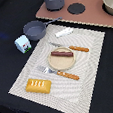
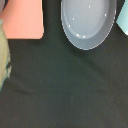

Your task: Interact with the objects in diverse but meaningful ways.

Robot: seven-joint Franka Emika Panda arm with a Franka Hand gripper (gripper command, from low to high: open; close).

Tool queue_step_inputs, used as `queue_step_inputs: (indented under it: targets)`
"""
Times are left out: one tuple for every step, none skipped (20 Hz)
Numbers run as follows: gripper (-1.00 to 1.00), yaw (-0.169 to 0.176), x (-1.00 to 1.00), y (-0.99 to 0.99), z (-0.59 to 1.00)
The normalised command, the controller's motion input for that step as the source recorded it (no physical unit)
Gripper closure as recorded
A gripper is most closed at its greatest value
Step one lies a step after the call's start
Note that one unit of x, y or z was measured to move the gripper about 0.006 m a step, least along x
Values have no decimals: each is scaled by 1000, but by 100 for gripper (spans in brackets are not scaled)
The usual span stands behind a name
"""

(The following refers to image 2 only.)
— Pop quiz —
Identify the pink stove board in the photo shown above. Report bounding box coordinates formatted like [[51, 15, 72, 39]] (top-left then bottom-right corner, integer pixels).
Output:
[[0, 0, 44, 39]]

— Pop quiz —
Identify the grey frying pan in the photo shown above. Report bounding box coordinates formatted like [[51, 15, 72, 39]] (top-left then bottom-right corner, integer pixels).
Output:
[[61, 0, 117, 50]]

